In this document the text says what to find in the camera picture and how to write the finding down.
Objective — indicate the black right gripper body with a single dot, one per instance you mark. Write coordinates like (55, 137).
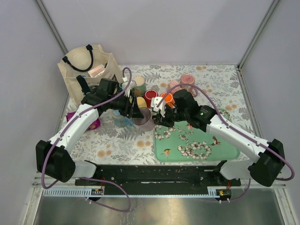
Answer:
(172, 115)

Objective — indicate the pink box in bag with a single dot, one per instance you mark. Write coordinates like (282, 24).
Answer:
(97, 71)

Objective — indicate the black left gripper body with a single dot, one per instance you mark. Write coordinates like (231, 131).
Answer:
(124, 108)

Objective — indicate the blue glazed mug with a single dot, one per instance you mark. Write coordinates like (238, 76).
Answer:
(121, 121)

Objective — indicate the tall pink floral mug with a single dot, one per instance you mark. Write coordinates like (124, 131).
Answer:
(187, 82)

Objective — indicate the orange mug black handle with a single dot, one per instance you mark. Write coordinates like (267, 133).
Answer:
(169, 100)

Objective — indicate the small pale pink mug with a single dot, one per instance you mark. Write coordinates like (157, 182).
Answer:
(171, 85)

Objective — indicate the beige canvas tote bag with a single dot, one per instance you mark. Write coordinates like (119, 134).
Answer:
(79, 61)

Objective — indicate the yellow mug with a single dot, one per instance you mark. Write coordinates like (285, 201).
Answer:
(141, 102)

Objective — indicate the cream floral mug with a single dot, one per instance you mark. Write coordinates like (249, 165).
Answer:
(140, 88)

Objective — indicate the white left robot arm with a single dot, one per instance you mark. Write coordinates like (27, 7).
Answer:
(53, 157)

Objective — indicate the purple snack packet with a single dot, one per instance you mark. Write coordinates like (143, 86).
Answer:
(81, 122)

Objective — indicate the lilac mug black handle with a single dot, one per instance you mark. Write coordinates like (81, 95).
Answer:
(146, 123)

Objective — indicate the floral table mat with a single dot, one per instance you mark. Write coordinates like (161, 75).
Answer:
(110, 144)

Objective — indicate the red mug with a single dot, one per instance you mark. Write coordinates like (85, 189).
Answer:
(149, 95)

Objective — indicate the green hummingbird tray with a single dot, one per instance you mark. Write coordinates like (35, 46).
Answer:
(183, 143)

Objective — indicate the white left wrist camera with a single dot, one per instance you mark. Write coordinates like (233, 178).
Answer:
(127, 86)

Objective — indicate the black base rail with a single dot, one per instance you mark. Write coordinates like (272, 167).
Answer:
(157, 179)

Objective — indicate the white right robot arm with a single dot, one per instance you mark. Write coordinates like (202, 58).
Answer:
(266, 158)

